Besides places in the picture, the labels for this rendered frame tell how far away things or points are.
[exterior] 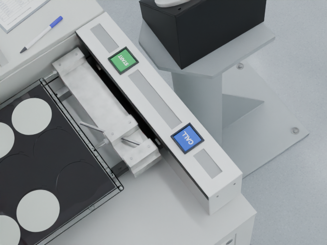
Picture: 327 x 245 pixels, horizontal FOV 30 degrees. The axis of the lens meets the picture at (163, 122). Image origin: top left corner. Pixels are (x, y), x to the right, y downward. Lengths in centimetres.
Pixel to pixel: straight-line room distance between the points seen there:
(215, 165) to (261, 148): 105
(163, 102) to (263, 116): 107
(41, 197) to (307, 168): 124
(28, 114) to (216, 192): 51
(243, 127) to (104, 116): 101
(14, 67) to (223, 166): 57
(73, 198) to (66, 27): 43
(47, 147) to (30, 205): 15
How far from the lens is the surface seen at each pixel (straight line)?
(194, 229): 146
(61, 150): 148
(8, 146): 153
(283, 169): 239
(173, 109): 142
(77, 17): 158
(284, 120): 245
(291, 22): 270
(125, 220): 148
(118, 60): 149
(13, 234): 145
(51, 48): 157
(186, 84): 183
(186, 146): 137
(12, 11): 163
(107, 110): 153
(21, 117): 155
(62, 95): 161
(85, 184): 144
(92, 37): 154
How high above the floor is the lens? 223
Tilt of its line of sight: 65 degrees down
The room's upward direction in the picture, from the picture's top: 11 degrees counter-clockwise
